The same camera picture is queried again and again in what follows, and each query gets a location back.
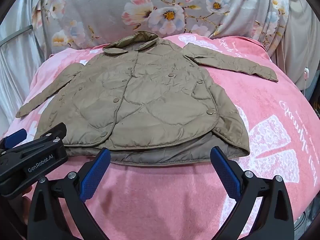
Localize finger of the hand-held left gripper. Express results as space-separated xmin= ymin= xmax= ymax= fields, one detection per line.
xmin=32 ymin=122 xmax=67 ymax=145
xmin=0 ymin=129 xmax=27 ymax=151

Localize grey floral quilt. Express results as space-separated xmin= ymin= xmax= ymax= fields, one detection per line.
xmin=31 ymin=0 xmax=300 ymax=53

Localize white cable with switch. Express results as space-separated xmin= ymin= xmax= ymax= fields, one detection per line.
xmin=302 ymin=66 xmax=311 ymax=98

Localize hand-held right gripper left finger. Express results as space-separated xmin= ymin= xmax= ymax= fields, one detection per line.
xmin=27 ymin=147 xmax=112 ymax=240

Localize pink printed blanket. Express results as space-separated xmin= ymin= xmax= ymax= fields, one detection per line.
xmin=0 ymin=34 xmax=320 ymax=240

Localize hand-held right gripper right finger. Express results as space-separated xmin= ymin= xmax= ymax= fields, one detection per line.
xmin=210 ymin=145 xmax=295 ymax=240

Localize grey metal rail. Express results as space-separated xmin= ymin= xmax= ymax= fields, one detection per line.
xmin=0 ymin=25 xmax=33 ymax=46

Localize grey satin curtain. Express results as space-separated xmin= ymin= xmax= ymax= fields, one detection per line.
xmin=0 ymin=0 xmax=50 ymax=128

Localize tan quilted jacket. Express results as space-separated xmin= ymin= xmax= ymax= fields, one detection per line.
xmin=15 ymin=31 xmax=279 ymax=166

